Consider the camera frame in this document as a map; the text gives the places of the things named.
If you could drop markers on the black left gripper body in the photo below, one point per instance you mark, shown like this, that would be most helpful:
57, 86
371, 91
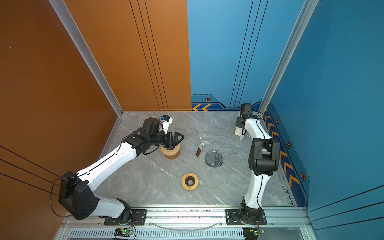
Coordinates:
159, 140

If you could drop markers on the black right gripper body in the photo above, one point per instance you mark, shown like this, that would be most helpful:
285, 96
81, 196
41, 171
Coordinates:
238, 121

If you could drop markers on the coffee filter paper pack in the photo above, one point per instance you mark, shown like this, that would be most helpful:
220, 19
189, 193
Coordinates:
239, 133

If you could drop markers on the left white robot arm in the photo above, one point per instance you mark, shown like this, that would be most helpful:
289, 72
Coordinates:
77, 189

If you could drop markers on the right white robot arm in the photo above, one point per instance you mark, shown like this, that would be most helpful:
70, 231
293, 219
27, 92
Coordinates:
263, 158

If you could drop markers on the grey ribbed glass dripper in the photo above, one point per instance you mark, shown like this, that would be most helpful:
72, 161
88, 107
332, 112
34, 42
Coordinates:
214, 159

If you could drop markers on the left green circuit board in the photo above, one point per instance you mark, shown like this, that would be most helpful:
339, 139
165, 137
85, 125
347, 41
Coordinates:
124, 234

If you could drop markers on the green circuit board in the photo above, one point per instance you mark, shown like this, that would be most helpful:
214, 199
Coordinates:
124, 234
252, 233

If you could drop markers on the right green circuit board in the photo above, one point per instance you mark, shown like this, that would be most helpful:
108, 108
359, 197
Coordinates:
252, 233

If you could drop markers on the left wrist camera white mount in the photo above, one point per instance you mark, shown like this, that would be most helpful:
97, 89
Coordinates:
165, 123

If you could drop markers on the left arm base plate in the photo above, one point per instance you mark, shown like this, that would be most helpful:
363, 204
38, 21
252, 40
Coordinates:
136, 217

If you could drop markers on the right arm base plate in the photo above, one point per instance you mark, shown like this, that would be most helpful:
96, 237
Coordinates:
247, 217

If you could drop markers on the front aluminium rail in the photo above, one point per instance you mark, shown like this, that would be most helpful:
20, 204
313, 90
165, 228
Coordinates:
194, 223

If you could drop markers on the right aluminium corner post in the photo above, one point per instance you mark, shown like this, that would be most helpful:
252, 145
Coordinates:
292, 43

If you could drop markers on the aluminium corner post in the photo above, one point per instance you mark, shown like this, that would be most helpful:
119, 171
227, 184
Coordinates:
292, 43
76, 36

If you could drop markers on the left aluminium corner post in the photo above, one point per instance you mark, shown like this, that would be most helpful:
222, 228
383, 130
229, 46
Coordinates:
76, 36

